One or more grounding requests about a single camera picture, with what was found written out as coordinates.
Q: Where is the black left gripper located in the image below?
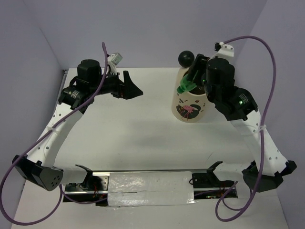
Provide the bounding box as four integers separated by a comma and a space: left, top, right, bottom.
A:
91, 70, 143, 100

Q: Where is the green plastic bottle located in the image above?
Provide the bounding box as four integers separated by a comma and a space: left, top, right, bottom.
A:
177, 71, 200, 94

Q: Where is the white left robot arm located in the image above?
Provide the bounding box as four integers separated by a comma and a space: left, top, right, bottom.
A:
13, 59, 143, 191

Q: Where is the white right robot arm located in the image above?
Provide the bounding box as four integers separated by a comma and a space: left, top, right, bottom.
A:
187, 54, 297, 192

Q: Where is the cream bin with black ears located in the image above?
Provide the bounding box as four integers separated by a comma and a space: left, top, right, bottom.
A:
171, 51, 209, 123

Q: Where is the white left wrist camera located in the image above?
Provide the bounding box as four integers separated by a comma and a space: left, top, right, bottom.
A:
107, 52, 122, 74

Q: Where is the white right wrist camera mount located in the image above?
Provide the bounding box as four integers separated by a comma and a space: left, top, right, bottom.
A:
211, 42, 234, 60

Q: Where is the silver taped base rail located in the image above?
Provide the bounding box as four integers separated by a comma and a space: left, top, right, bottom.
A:
63, 170, 233, 207

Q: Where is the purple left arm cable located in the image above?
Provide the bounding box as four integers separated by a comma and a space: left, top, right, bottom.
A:
0, 42, 108, 225

